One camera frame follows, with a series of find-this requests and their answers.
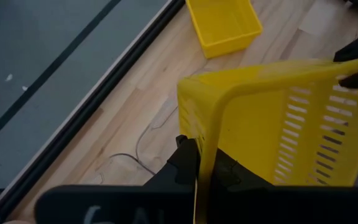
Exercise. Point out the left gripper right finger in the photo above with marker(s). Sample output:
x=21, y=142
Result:
x=228, y=174

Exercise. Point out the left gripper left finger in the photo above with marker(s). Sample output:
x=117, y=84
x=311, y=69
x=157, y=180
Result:
x=182, y=165

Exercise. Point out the black aluminium table frame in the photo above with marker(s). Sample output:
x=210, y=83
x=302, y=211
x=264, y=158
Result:
x=89, y=109

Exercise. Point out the yellow plastic basket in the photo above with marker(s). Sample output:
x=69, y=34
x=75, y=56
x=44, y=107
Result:
x=225, y=25
x=253, y=124

